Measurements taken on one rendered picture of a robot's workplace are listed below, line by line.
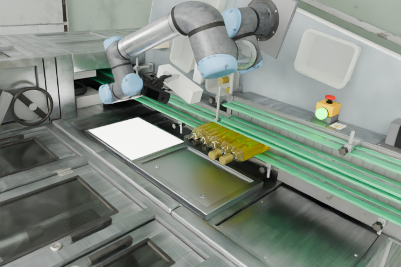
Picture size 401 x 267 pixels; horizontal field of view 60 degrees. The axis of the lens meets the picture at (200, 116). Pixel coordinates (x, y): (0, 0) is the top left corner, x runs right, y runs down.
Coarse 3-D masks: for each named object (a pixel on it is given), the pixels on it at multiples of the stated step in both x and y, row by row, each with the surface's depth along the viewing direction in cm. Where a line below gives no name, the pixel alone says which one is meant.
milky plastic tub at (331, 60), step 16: (304, 32) 133; (320, 32) 128; (304, 48) 136; (320, 48) 137; (336, 48) 132; (352, 48) 128; (304, 64) 141; (320, 64) 138; (336, 64) 134; (352, 64) 122; (320, 80) 132; (336, 80) 132
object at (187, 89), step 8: (168, 64) 159; (160, 72) 156; (176, 72) 155; (176, 80) 149; (184, 80) 150; (176, 88) 151; (184, 88) 147; (192, 88) 146; (200, 88) 148; (184, 96) 148; (192, 96) 144; (200, 96) 149
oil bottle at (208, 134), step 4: (212, 128) 153; (216, 128) 154; (220, 128) 154; (224, 128) 154; (204, 132) 149; (208, 132) 149; (212, 132) 149; (216, 132) 149; (220, 132) 150; (200, 136) 149; (204, 136) 147; (208, 136) 146; (208, 140) 147
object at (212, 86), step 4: (224, 76) 174; (228, 76) 173; (232, 76) 161; (208, 80) 175; (212, 80) 177; (216, 80) 178; (232, 80) 162; (208, 84) 176; (212, 84) 177; (216, 84) 179; (220, 84) 178; (224, 84) 176; (228, 84) 174; (232, 84) 163; (208, 88) 176; (212, 88) 177; (216, 88) 177; (224, 88) 176; (232, 88) 164; (212, 92) 173; (216, 92) 171; (224, 92) 171
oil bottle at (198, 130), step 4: (208, 124) 158; (212, 124) 158; (216, 124) 159; (196, 128) 153; (200, 128) 153; (204, 128) 153; (208, 128) 154; (192, 132) 152; (196, 132) 151; (200, 132) 150; (196, 136) 151
